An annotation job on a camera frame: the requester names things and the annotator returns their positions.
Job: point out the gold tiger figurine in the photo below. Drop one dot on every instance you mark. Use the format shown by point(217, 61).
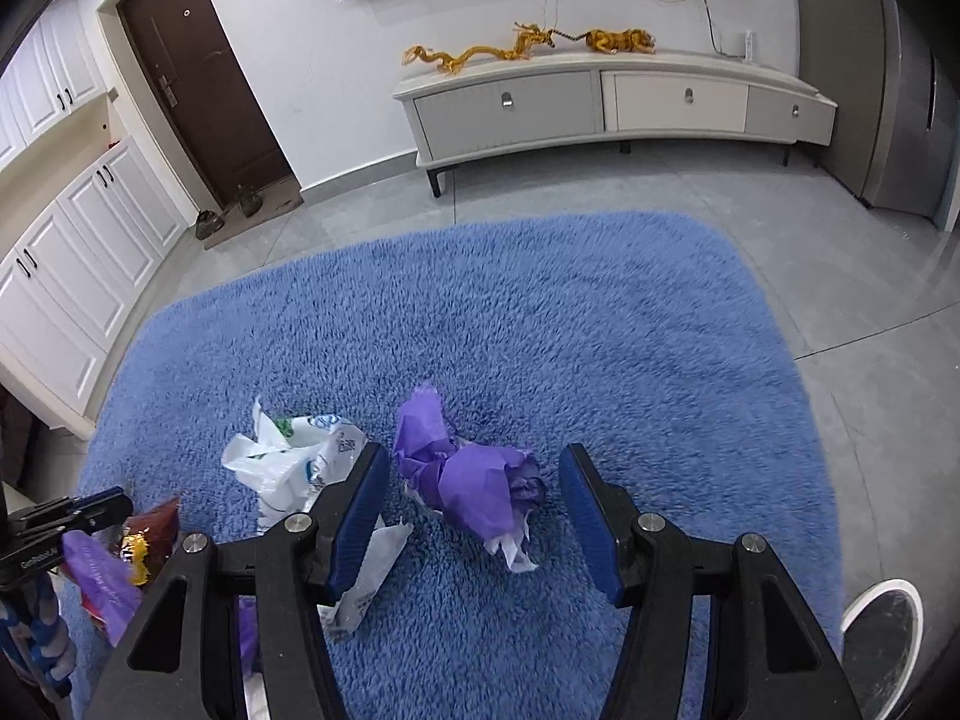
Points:
point(615, 41)

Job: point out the white wall cabinets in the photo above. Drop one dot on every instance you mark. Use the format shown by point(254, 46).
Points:
point(82, 240)

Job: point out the purple paper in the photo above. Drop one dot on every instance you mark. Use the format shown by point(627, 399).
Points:
point(480, 487)

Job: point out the grey trash bin white rim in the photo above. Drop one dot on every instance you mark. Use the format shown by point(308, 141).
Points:
point(885, 637)

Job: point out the brown door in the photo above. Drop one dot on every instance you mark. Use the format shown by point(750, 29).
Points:
point(202, 75)

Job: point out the brown doormat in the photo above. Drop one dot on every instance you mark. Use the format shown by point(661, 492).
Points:
point(277, 202)

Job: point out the white plastic bag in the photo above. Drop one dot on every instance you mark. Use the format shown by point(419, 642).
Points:
point(292, 465)

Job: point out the purple plastic packet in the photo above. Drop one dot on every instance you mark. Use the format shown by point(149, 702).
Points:
point(101, 585)

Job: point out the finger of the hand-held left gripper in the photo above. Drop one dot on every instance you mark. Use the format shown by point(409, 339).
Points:
point(82, 514)

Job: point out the grey double-door refrigerator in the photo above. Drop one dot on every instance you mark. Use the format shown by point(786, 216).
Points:
point(907, 127)

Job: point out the gold dragon figurine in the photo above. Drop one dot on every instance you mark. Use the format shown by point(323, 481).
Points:
point(517, 49)

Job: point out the white router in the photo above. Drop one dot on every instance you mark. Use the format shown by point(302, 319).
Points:
point(744, 43)

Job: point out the blue fluffy mat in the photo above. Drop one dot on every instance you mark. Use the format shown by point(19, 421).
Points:
point(562, 315)

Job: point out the red snack bag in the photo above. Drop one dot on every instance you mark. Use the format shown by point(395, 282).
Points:
point(154, 540)

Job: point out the dark shoe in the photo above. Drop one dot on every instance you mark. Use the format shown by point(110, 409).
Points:
point(210, 225)
point(249, 200)

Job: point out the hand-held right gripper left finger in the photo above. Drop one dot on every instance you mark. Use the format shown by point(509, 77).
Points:
point(352, 532)

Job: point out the white grey television cabinet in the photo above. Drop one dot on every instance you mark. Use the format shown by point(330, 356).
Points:
point(525, 112)

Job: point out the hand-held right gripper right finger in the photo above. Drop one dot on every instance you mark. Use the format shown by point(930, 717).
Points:
point(592, 532)

